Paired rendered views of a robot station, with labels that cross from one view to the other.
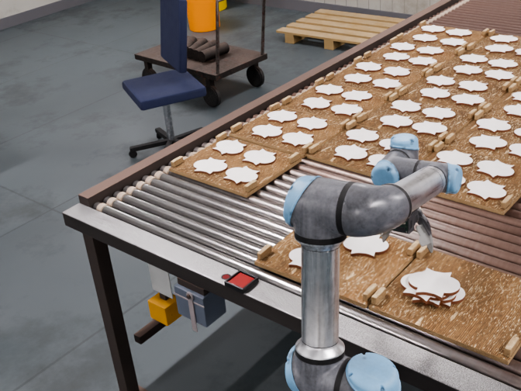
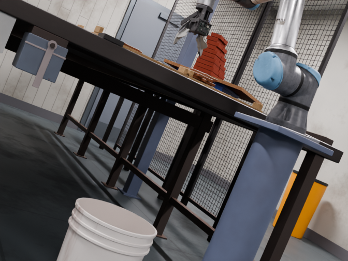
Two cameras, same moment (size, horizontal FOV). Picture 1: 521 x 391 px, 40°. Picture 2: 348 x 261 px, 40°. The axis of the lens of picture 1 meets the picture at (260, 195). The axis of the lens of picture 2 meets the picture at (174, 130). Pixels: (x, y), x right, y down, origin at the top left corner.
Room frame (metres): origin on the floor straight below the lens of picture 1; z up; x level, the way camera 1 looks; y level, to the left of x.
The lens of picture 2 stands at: (0.92, 1.56, 0.77)
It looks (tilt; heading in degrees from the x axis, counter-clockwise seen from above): 2 degrees down; 290
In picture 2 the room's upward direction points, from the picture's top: 23 degrees clockwise
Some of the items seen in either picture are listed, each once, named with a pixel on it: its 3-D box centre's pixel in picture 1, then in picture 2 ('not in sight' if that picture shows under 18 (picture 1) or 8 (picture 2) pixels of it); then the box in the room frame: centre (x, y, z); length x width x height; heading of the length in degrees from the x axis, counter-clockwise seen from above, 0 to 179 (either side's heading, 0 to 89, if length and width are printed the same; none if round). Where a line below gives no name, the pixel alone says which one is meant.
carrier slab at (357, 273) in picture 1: (338, 255); (129, 53); (1.90, -0.23, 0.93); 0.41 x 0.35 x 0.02; 49
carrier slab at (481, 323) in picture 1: (462, 299); (207, 90); (1.63, -0.55, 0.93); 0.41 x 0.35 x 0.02; 49
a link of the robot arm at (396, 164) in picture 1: (396, 171); not in sight; (1.65, -0.36, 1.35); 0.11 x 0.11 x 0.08; 57
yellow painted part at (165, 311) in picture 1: (162, 289); not in sight; (2.06, 0.37, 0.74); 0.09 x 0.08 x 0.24; 48
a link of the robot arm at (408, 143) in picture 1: (404, 156); not in sight; (1.74, -0.40, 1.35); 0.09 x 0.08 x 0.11; 147
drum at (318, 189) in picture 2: not in sight; (298, 204); (1.32, -4.40, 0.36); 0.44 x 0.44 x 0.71
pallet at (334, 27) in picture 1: (350, 31); not in sight; (6.98, -1.03, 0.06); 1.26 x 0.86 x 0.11; 48
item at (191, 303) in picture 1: (198, 300); (39, 58); (1.94, 0.24, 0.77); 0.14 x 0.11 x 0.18; 48
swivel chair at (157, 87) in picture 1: (164, 80); not in sight; (4.73, 0.58, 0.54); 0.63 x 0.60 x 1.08; 132
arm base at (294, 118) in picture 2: not in sight; (289, 115); (1.19, -0.22, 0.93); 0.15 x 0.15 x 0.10
